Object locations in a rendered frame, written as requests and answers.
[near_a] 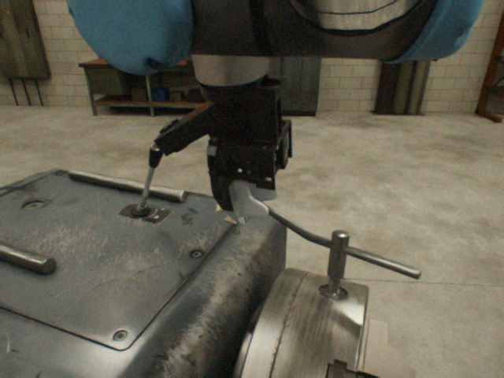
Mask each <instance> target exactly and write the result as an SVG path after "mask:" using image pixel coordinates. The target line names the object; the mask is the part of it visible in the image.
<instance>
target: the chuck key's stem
mask: <svg viewBox="0 0 504 378"><path fill-rule="evenodd" d="M349 236H350V234H349V233H348V232H347V231H344V230H334V231H333V232H332V241H331V248H330V254H329V261H328V276H329V277H330V278H329V285H328V291H327V293H329V294H331V295H334V297H336V296H337V295H338V294H339V293H340V292H339V284H340V280H341V279H342V278H343V277H344V271H345V265H346V259H347V255H346V254H344V253H343V250H344V249H345V246H347V245H348V242H349V241H350V240H349Z"/></svg>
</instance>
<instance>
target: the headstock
mask: <svg viewBox="0 0 504 378"><path fill-rule="evenodd" d="M69 170H70V169H62V168H53V169H51V170H48V171H42V172H36V173H35V174H32V175H30V176H27V177H25V178H22V179H20V180H17V181H14V182H12V183H9V184H6V186H4V187H0V242H3V243H8V244H10V245H13V246H18V247H20V248H23V249H25V250H30V251H34V252H37V254H38V253H39V254H41V255H44V256H47V257H50V258H53V259H55V261H56V266H55V269H54V270H53V272H51V273H48V274H45V273H42V272H38V271H35V270H33V269H29V268H25V267H23V266H20V265H16V264H14V263H13V262H11V261H6V260H3V259H1V258H0V331H3V332H4V333H5V334H6V336H7V340H8V346H7V351H6V354H8V355H10V356H13V357H15V358H18V360H21V361H24V362H27V363H28V364H30V365H34V366H36V367H39V368H41V369H42V372H41V373H40V375H39V377H38V378H231V376H232V370H233V366H234V363H235V357H236V355H237V351H239V347H240V344H241V342H242V339H243V336H244V333H245V330H246V327H247V325H248V323H249V321H250V319H251V317H252V316H253V314H254V311H255V310H256V308H257V306H258V304H259V303H260V302H261V301H263V300H264V299H265V297H267V296H268V294H269V292H270V290H271V288H272V285H273V283H274V282H276V279H277V278H278V277H279V274H281V273H282V271H284V270H285V264H286V245H287V228H286V227H285V226H284V225H283V224H281V223H280V222H279V221H277V220H275V219H273V218H272V217H270V216H269V215H267V216H266V217H248V218H247V219H246V222H245V224H240V223H237V224H233V223H232V222H229V221H226V220H224V219H225V218H226V217H227V216H228V215H227V214H226V212H225V211H217V210H216V208H217V205H218V204H217V202H216V200H215V199H214V197H213V195H208V194H203V193H198V192H193V191H186V192H187V200H186V201H185V202H178V201H174V200H169V199H165V198H162V197H158V196H153V195H147V200H146V206H149V207H150V208H151V212H150V213H148V214H147V215H144V216H139V217H137V216H133V215H131V211H132V209H133V208H135V207H136V206H138V205H139V204H140V202H141V199H142V195H143V194H142V193H139V192H134V191H126V190H122V189H118V188H114V187H107V186H102V184H98V183H91V182H87V181H82V180H75V179H71V178H69ZM234 229H237V230H240V229H241V232H240V234H234V233H233V232H234Z"/></svg>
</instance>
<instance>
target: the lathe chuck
mask: <svg viewBox="0 0 504 378"><path fill-rule="evenodd" d="M329 278H330V277H329V276H323V275H320V274H319V273H316V272H308V273H307V275H306V276H305V278H304V279H303V281H302V283H301V284H300V287H299V288H298V290H297V292H296V294H295V298H294V301H293V302H292V305H291V310H290V312H289V314H288V317H287V322H285V325H284V327H283V333H282V336H281V338H280V344H279V347H278V350H277V354H276V359H275V363H274V366H273V369H272V371H271V376H270V378H327V374H328V366H329V365H333V366H334V365H335V361H339V362H342V363H345V364H346V371H350V372H355V373H358V364H359V359H360V353H361V343H362V336H363V331H364V325H365V315H366V309H368V305H367V302H369V287H368V286H366V285H363V284H359V283H356V282H352V281H349V280H340V284H339V289H341V290H343V291H344V292H345V295H346V296H345V297H344V298H341V299H332V298H328V297H326V295H324V294H322V293H321V288H323V287H328V285H329Z"/></svg>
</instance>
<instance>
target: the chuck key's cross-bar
mask: <svg viewBox="0 0 504 378"><path fill-rule="evenodd" d="M260 203H262V204H265V205H266V206H267V207H268V209H269V214H268V215H269V216H270V217H272V218H273V219H275V220H276V221H279V222H280V223H281V224H283V226H285V227H286V228H289V229H291V230H292V231H293V232H295V233H297V234H298V235H300V236H302V237H303V238H304V239H305V240H307V241H309V242H311V243H316V244H318V245H321V246H324V247H327V248H331V240H330V239H326V238H323V236H320V235H316V234H313V233H311V232H309V231H307V230H305V229H304V228H302V227H300V226H299V224H297V223H295V222H294V221H292V220H291V219H288V218H287V217H285V216H284V215H283V214H281V213H279V211H277V210H275V209H273V208H272V207H271V206H269V205H267V204H266V203H264V202H260ZM343 253H344V254H346V255H350V256H352V257H355V258H358V260H362V261H366V262H368V263H371V264H374V265H378V266H380V267H384V268H386V269H387V270H390V271H393V272H397V273H400V274H402V275H405V276H409V277H413V278H415V280H419V279H420V276H421V270H419V269H415V268H414V267H413V266H409V265H405V264H402V263H399V262H396V261H392V260H389V259H386V258H384V257H382V256H379V255H376V254H372V253H369V252H366V251H363V250H359V249H356V248H354V247H353V246H348V245H347V246H345V249H344V250H343Z"/></svg>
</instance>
